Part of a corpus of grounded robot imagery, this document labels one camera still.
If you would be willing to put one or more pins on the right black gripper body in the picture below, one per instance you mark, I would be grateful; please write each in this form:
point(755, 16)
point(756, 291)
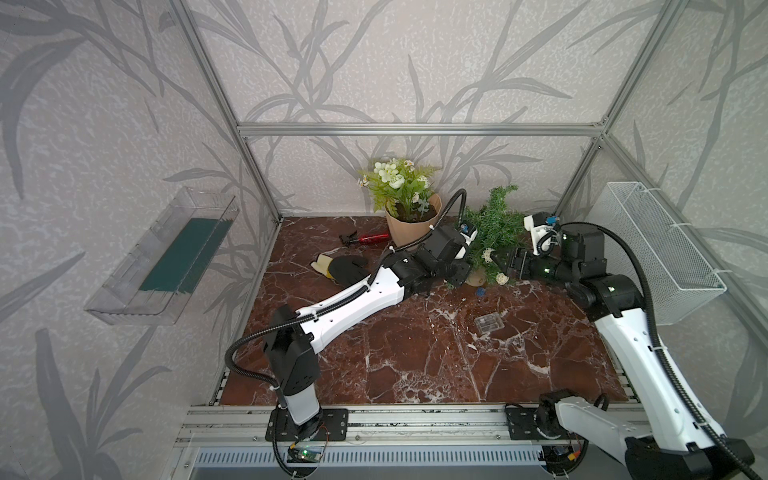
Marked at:
point(531, 267)

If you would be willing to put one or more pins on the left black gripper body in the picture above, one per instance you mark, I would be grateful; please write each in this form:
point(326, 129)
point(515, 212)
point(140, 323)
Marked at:
point(452, 273)

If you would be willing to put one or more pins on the rattan ball string lights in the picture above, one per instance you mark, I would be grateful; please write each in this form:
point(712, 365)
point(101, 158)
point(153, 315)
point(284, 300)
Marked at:
point(485, 272)

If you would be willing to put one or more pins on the small green christmas tree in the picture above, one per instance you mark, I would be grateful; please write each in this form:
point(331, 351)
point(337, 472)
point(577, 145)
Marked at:
point(498, 226)

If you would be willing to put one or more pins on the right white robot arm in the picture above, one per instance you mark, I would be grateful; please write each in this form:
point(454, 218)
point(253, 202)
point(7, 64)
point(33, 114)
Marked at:
point(601, 273)

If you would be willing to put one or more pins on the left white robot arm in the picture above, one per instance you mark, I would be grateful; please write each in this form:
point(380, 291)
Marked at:
point(295, 338)

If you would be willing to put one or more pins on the clear plastic battery box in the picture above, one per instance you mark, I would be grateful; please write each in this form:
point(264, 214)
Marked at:
point(489, 323)

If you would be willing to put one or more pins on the black work glove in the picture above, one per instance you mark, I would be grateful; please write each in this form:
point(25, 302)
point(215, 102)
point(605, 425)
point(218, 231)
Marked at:
point(345, 270)

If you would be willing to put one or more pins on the potted white flower plant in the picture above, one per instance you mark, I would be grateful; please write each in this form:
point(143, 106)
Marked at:
point(404, 192)

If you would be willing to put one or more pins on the green circuit board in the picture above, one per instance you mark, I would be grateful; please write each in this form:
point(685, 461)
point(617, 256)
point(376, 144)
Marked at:
point(298, 454)

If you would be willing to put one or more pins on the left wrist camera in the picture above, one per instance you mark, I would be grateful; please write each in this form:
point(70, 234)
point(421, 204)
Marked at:
point(468, 232)

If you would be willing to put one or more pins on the white wire mesh basket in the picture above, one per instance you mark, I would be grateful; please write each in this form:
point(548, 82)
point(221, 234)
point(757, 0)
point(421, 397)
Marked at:
point(681, 279)

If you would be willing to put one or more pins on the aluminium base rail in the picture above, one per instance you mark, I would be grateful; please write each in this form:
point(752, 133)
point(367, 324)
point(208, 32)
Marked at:
point(377, 435)

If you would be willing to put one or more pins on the clear plastic wall tray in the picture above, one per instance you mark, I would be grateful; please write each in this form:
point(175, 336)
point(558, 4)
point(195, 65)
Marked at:
point(153, 284)

